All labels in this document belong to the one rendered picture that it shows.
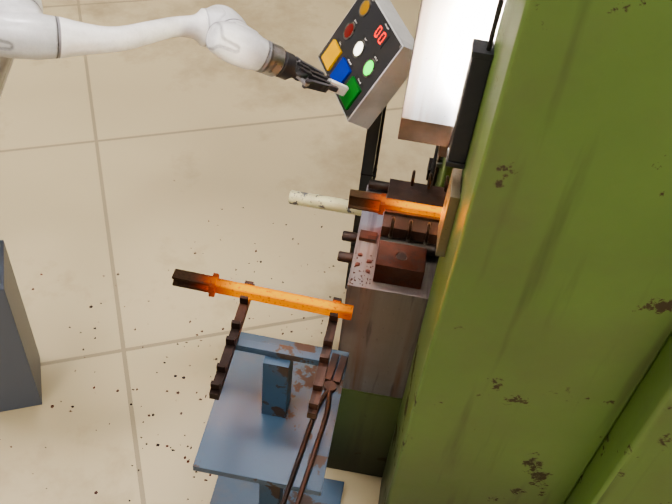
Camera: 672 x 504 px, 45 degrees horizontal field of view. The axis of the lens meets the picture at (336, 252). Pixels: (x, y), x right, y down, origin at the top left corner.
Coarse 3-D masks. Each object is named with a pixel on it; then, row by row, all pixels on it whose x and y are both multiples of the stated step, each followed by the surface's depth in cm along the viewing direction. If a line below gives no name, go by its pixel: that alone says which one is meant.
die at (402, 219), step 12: (396, 180) 216; (396, 192) 212; (408, 192) 212; (420, 192) 212; (432, 192) 214; (444, 192) 215; (432, 204) 210; (384, 216) 205; (396, 216) 205; (408, 216) 205; (420, 216) 205; (432, 216) 205; (384, 228) 203; (396, 228) 202; (408, 228) 202; (420, 228) 203; (432, 228) 203; (420, 240) 204; (432, 240) 203
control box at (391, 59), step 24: (360, 0) 244; (384, 0) 242; (360, 24) 241; (384, 24) 231; (384, 48) 228; (408, 48) 223; (360, 72) 236; (384, 72) 226; (408, 72) 229; (336, 96) 243; (360, 96) 233; (384, 96) 233; (360, 120) 237
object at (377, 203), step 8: (352, 192) 206; (360, 192) 206; (368, 192) 206; (352, 200) 207; (360, 200) 206; (368, 200) 206; (376, 200) 205; (384, 200) 205; (392, 200) 207; (400, 200) 207; (352, 208) 208; (360, 208) 208; (368, 208) 208; (376, 208) 208; (384, 208) 206; (392, 208) 206; (400, 208) 205; (408, 208) 205; (416, 208) 205; (424, 208) 206; (432, 208) 206; (440, 208) 206; (440, 216) 205
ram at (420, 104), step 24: (432, 0) 151; (456, 0) 150; (480, 0) 150; (504, 0) 149; (432, 24) 155; (456, 24) 154; (480, 24) 153; (432, 48) 158; (456, 48) 158; (432, 72) 162; (456, 72) 161; (408, 96) 167; (432, 96) 166; (456, 96) 166; (432, 120) 171
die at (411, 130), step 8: (400, 120) 185; (408, 120) 178; (416, 120) 177; (400, 128) 180; (408, 128) 179; (416, 128) 179; (424, 128) 179; (432, 128) 178; (440, 128) 178; (448, 128) 178; (400, 136) 181; (408, 136) 181; (416, 136) 181; (424, 136) 180; (432, 136) 180; (440, 136) 180; (448, 136) 179; (432, 144) 181; (440, 144) 181; (448, 144) 181
